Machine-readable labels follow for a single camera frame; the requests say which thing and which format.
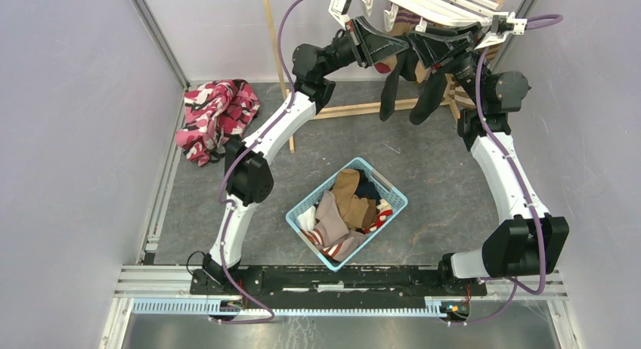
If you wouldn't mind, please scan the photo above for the light blue cable tray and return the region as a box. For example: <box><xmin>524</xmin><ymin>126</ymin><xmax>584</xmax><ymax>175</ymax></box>
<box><xmin>132</xmin><ymin>298</ymin><xmax>446</xmax><ymax>318</ymax></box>

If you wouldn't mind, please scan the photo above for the black sock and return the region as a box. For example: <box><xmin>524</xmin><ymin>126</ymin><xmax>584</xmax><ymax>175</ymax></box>
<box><xmin>409</xmin><ymin>71</ymin><xmax>447</xmax><ymax>125</ymax></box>
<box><xmin>379</xmin><ymin>49</ymin><xmax>420</xmax><ymax>122</ymax></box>

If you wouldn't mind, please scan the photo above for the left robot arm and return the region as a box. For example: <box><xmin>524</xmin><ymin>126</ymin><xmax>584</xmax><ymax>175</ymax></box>
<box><xmin>203</xmin><ymin>17</ymin><xmax>410</xmax><ymax>295</ymax></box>

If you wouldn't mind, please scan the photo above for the light blue laundry basket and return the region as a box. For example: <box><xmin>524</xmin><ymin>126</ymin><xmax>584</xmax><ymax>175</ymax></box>
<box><xmin>286</xmin><ymin>157</ymin><xmax>408</xmax><ymax>272</ymax></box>

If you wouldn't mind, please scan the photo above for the navy blue sock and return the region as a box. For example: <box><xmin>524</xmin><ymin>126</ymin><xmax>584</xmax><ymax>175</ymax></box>
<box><xmin>355</xmin><ymin>169</ymin><xmax>381</xmax><ymax>205</ymax></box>

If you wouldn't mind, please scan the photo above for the beige pink sock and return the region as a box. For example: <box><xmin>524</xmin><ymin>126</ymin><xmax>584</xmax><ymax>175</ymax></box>
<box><xmin>310</xmin><ymin>191</ymin><xmax>367</xmax><ymax>256</ymax></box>

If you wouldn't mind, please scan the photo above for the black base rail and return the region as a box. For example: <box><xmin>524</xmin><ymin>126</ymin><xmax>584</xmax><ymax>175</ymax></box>
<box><xmin>190</xmin><ymin>265</ymin><xmax>488</xmax><ymax>311</ymax></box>

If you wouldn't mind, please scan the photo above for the pink camouflage cloth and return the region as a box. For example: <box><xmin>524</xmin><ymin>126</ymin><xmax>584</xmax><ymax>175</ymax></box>
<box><xmin>175</xmin><ymin>79</ymin><xmax>261</xmax><ymax>166</ymax></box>

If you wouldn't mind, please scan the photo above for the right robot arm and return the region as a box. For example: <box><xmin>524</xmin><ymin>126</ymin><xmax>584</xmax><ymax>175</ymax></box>
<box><xmin>407</xmin><ymin>26</ymin><xmax>569</xmax><ymax>295</ymax></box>

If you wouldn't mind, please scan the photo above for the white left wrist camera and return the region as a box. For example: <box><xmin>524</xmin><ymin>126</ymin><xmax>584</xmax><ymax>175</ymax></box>
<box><xmin>328</xmin><ymin>0</ymin><xmax>352</xmax><ymax>29</ymax></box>

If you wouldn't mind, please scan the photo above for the white clip hanger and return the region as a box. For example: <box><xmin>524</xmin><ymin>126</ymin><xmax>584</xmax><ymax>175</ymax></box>
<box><xmin>361</xmin><ymin>0</ymin><xmax>499</xmax><ymax>32</ymax></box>

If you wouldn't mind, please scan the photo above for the tan ribbed sock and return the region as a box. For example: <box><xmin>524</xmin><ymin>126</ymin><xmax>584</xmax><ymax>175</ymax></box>
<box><xmin>330</xmin><ymin>168</ymin><xmax>377</xmax><ymax>233</ymax></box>

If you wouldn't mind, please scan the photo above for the red santa sock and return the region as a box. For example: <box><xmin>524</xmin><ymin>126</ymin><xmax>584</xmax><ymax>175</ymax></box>
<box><xmin>366</xmin><ymin>199</ymin><xmax>393</xmax><ymax>233</ymax></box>

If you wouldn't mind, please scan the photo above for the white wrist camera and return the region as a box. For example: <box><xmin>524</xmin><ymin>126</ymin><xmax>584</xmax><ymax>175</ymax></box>
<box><xmin>474</xmin><ymin>12</ymin><xmax>528</xmax><ymax>50</ymax></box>
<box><xmin>328</xmin><ymin>0</ymin><xmax>352</xmax><ymax>29</ymax></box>

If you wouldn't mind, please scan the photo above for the red purple striped sock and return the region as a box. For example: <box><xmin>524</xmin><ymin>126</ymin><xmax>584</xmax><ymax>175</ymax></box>
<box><xmin>389</xmin><ymin>8</ymin><xmax>422</xmax><ymax>36</ymax></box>

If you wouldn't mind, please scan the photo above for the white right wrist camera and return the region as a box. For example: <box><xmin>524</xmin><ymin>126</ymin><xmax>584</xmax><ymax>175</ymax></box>
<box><xmin>474</xmin><ymin>12</ymin><xmax>528</xmax><ymax>50</ymax></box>

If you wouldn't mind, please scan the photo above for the brown striped sock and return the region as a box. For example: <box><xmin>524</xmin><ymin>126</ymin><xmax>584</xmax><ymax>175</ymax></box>
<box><xmin>448</xmin><ymin>74</ymin><xmax>476</xmax><ymax>110</ymax></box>

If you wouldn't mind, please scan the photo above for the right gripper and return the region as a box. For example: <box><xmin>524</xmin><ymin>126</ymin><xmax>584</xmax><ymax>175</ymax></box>
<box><xmin>406</xmin><ymin>22</ymin><xmax>491</xmax><ymax>110</ymax></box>

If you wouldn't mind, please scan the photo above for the wooden hanger stand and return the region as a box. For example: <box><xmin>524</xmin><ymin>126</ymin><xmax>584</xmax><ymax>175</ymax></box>
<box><xmin>263</xmin><ymin>0</ymin><xmax>505</xmax><ymax>122</ymax></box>

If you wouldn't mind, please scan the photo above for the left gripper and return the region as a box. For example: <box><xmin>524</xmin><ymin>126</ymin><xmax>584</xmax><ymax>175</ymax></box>
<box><xmin>319</xmin><ymin>16</ymin><xmax>410</xmax><ymax>79</ymax></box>

